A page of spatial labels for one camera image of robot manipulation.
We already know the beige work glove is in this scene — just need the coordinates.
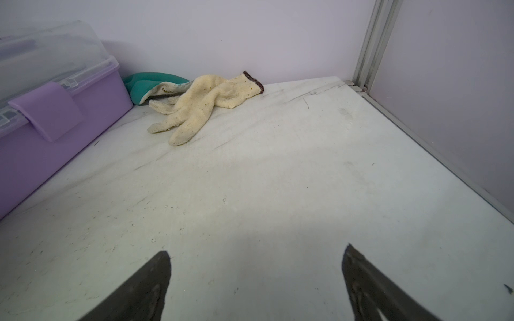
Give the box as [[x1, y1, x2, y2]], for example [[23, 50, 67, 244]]
[[147, 72, 264, 146]]

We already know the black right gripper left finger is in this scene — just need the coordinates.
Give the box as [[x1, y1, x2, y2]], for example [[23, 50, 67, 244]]
[[81, 251, 172, 321]]

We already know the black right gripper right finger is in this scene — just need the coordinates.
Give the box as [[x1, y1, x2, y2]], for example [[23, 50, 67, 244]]
[[341, 244, 438, 320]]

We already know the purple toolbox with clear lid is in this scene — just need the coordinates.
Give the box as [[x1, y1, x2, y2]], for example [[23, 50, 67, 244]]
[[1, 21, 133, 216]]

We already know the green work glove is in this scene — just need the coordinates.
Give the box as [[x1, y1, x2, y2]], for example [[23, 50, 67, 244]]
[[123, 72, 193, 106]]

